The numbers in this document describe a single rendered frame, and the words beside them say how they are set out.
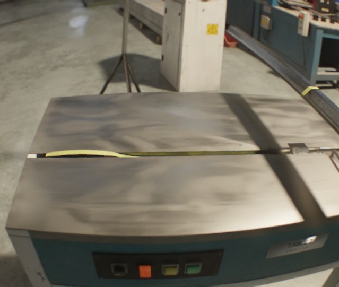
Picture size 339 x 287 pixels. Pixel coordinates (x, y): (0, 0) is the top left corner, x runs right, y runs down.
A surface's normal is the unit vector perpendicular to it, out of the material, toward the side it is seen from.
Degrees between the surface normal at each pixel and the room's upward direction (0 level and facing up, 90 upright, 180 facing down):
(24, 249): 90
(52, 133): 0
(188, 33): 90
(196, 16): 90
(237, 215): 0
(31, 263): 90
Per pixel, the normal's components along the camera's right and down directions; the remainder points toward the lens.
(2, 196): 0.06, -0.84
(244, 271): 0.12, 0.55
